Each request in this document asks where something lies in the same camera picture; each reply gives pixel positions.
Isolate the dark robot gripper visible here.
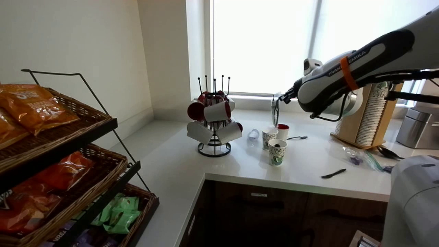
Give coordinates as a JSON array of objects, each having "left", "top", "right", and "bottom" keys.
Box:
[{"left": 270, "top": 94, "right": 282, "bottom": 128}]

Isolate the white mug red interior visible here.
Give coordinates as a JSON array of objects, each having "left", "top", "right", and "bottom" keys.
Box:
[
  {"left": 275, "top": 123, "right": 290, "bottom": 143},
  {"left": 197, "top": 91, "right": 229, "bottom": 105},
  {"left": 203, "top": 101, "right": 231, "bottom": 124},
  {"left": 185, "top": 121, "right": 214, "bottom": 145},
  {"left": 218, "top": 121, "right": 244, "bottom": 145},
  {"left": 186, "top": 101, "right": 207, "bottom": 123}
]

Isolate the empty patterned paper cup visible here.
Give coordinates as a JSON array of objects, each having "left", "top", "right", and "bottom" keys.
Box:
[{"left": 260, "top": 128, "right": 278, "bottom": 150}]

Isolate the patterned paper cup with cutlery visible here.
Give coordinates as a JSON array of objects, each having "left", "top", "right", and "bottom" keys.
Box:
[{"left": 267, "top": 138, "right": 288, "bottom": 168}]

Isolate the clear plastic cutlery packet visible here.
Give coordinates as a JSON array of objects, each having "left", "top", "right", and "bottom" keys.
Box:
[{"left": 341, "top": 146, "right": 367, "bottom": 167}]

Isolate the white speckled roll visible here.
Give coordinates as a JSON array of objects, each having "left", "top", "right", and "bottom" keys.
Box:
[{"left": 355, "top": 81, "right": 392, "bottom": 149}]

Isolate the dark wood cabinet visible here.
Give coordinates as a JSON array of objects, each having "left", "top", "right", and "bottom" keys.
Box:
[{"left": 179, "top": 179, "right": 389, "bottom": 247}]

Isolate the green tinted plastic packet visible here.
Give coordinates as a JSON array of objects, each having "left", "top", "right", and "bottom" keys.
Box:
[{"left": 364, "top": 153, "right": 389, "bottom": 173}]

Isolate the black plastic spoon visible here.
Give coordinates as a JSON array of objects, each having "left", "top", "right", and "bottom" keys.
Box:
[{"left": 375, "top": 146, "right": 406, "bottom": 162}]

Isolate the grey countertop appliance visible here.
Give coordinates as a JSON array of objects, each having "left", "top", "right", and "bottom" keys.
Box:
[{"left": 396, "top": 102, "right": 439, "bottom": 151}]

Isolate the brown wooden board corner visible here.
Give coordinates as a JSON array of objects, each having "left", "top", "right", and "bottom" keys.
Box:
[{"left": 348, "top": 230, "right": 382, "bottom": 247}]

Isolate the wicker basket with green bags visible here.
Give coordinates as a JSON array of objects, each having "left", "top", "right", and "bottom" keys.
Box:
[{"left": 39, "top": 183, "right": 160, "bottom": 247}]

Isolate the white rounded appliance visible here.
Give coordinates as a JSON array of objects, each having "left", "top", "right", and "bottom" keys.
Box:
[{"left": 381, "top": 156, "right": 439, "bottom": 247}]

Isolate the green snack bag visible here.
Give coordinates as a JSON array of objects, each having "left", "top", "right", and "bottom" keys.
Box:
[{"left": 90, "top": 191, "right": 142, "bottom": 236}]

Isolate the wicker basket with red bags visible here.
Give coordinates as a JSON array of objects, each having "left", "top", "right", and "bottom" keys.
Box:
[{"left": 0, "top": 143, "right": 128, "bottom": 247}]

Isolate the wicker basket with orange bags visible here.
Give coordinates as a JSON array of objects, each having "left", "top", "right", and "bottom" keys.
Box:
[{"left": 0, "top": 87, "right": 119, "bottom": 176}]

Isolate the bright red snack bag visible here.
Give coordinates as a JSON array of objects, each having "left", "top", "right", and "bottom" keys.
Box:
[{"left": 26, "top": 150, "right": 94, "bottom": 194}]

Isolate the purple snack bag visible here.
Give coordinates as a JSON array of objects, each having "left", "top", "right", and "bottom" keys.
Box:
[{"left": 72, "top": 228, "right": 124, "bottom": 247}]

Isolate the large orange snack bag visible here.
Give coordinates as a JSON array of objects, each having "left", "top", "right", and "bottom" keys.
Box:
[{"left": 0, "top": 83, "right": 80, "bottom": 136}]

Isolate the small orange snack bag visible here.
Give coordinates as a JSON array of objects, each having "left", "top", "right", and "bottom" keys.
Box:
[{"left": 0, "top": 109, "right": 31, "bottom": 150}]

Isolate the dark red snack bag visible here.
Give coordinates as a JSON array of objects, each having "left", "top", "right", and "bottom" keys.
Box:
[{"left": 0, "top": 180, "right": 63, "bottom": 235}]

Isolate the black wire mug tree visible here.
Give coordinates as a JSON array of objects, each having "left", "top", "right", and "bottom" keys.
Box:
[{"left": 196, "top": 75, "right": 234, "bottom": 158}]

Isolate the orange strap on arm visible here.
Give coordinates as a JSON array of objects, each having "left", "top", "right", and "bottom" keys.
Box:
[{"left": 338, "top": 55, "right": 359, "bottom": 92}]

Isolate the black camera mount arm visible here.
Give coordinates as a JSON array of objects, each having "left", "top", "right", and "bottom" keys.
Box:
[{"left": 385, "top": 91, "right": 439, "bottom": 105}]

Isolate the black metal rack frame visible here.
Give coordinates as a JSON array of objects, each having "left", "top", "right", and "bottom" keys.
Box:
[{"left": 20, "top": 68, "right": 152, "bottom": 247}]

